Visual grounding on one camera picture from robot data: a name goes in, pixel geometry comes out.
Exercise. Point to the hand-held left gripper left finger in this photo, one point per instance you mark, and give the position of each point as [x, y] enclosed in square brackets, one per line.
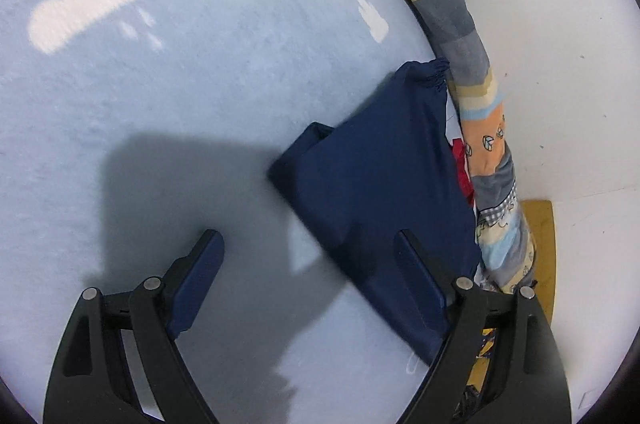
[197, 284]

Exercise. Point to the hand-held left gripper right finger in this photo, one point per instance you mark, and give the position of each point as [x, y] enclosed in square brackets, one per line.
[422, 284]

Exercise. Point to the navy blue work jacket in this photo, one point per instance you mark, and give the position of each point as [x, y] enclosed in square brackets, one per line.
[380, 184]

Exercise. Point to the floral patterned cloth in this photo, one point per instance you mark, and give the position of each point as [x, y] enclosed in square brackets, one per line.
[484, 346]

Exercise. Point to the wooden headboard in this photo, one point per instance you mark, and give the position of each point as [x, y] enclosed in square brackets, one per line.
[542, 244]

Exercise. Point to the light blue cloud-print blanket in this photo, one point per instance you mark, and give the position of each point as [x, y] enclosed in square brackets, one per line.
[150, 103]

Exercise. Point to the rolled patchwork blanket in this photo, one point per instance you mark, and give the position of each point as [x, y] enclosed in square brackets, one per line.
[460, 28]

